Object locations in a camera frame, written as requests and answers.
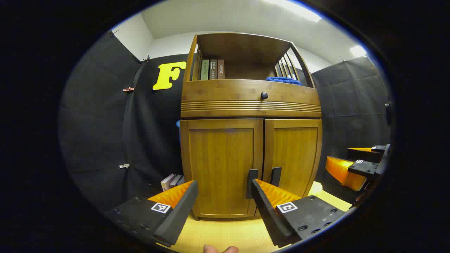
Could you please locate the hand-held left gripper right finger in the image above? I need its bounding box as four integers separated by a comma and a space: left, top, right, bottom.
251, 179, 347, 247

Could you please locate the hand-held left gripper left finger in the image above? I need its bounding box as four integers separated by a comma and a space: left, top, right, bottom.
105, 180, 199, 246

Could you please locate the wooden cabinet door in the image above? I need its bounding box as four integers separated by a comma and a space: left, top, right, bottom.
263, 119, 323, 198
180, 119, 264, 219

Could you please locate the wooden double-door shoe cabinet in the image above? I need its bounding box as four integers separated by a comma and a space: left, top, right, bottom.
179, 33, 323, 221

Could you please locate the blue cloth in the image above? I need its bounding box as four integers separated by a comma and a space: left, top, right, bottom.
265, 77, 303, 86

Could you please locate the black backdrop cloth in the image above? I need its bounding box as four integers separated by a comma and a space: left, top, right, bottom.
59, 30, 392, 211

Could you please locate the long ceiling light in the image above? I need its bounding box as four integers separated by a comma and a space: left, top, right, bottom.
267, 0, 322, 22

